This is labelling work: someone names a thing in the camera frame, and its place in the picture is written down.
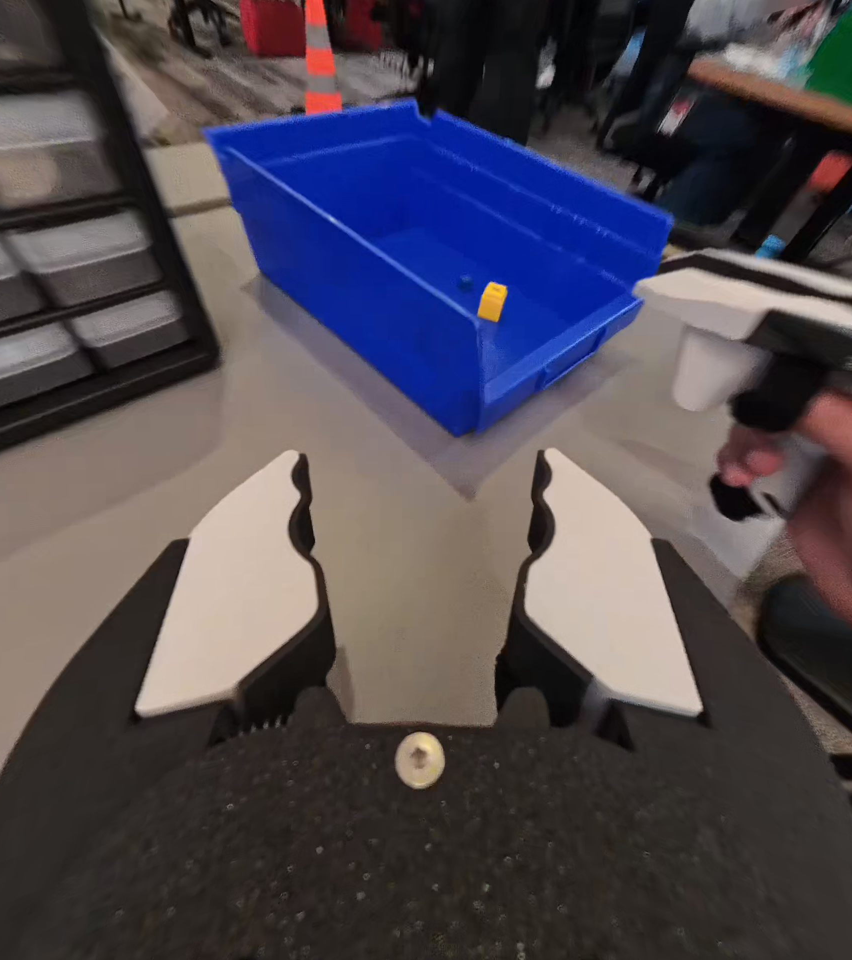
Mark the wooden table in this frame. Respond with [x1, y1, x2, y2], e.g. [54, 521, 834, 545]
[684, 56, 852, 264]

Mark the array of clear drawers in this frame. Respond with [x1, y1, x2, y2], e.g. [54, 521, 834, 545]
[0, 90, 195, 429]

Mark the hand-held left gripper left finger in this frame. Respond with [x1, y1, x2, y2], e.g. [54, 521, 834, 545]
[133, 450, 339, 720]

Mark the blue plastic bin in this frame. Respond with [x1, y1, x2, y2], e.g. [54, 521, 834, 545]
[203, 97, 676, 438]

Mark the black drawer cabinet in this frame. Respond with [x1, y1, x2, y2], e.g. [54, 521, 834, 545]
[0, 0, 222, 475]

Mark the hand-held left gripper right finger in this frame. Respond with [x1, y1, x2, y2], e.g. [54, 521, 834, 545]
[495, 447, 705, 727]

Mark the red box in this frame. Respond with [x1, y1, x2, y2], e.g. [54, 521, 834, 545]
[238, 0, 309, 59]
[342, 0, 388, 54]

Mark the orange traffic cone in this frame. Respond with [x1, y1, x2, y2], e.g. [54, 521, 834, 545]
[303, 0, 345, 116]

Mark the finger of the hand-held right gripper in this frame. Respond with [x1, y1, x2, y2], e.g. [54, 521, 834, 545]
[630, 271, 852, 414]
[657, 249, 852, 303]

